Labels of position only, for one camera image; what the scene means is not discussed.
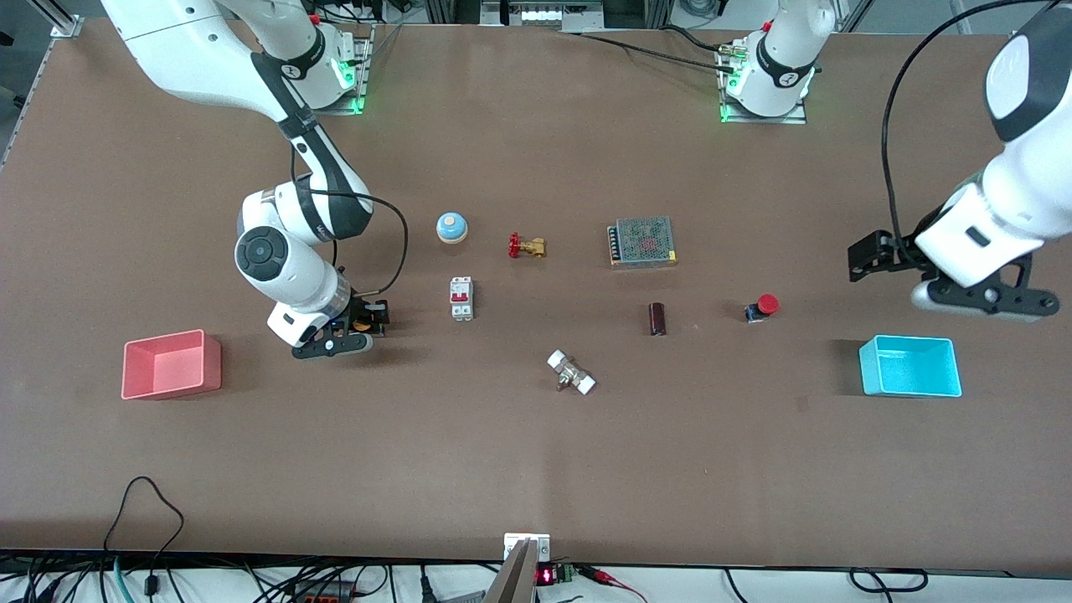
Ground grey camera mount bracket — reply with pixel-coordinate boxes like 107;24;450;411
483;533;553;603

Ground short black base cable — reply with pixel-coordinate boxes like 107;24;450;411
660;24;731;54

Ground pink plastic bin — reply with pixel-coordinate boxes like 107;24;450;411
121;328;223;401

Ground black looped table cable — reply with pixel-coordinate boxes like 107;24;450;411
103;476;186;597

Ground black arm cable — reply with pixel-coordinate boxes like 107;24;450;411
288;141;410;304
880;0;1052;262

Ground red clip lead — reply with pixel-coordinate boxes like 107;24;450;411
576;564;647;603

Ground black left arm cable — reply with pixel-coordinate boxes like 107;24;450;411
880;0;1052;262

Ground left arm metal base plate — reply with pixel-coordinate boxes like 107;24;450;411
718;40;808;126

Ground metal valve white caps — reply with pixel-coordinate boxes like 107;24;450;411
546;349;597;396

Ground black coiled floor cable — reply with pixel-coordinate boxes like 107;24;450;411
848;567;930;595

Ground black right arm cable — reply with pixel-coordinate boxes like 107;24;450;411
288;141;410;304

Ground metal mesh power supply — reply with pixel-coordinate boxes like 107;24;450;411
607;216;679;270

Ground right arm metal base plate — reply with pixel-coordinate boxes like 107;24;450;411
277;23;374;116

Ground long black base cable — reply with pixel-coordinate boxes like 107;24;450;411
576;30;738;75

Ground cyan plastic bin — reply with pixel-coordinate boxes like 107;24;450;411
858;334;963;399

